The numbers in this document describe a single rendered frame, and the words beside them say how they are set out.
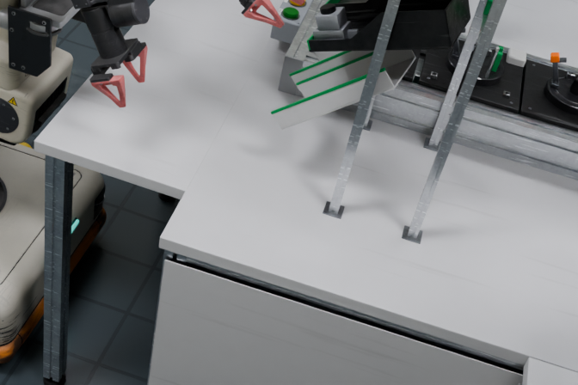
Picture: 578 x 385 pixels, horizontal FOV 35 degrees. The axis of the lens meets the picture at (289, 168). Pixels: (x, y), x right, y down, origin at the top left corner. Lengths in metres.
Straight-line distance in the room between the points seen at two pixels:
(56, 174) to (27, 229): 0.58
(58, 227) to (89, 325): 0.65
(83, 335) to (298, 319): 1.02
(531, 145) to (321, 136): 0.49
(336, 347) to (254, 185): 0.38
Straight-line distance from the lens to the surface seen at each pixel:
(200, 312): 1.90
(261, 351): 1.93
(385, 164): 2.06
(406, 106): 2.16
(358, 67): 1.88
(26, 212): 2.65
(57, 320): 2.38
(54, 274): 2.26
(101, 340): 2.70
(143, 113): 2.07
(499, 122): 2.15
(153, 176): 1.91
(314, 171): 1.99
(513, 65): 2.35
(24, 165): 2.80
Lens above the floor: 2.12
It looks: 40 degrees down
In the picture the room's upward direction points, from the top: 13 degrees clockwise
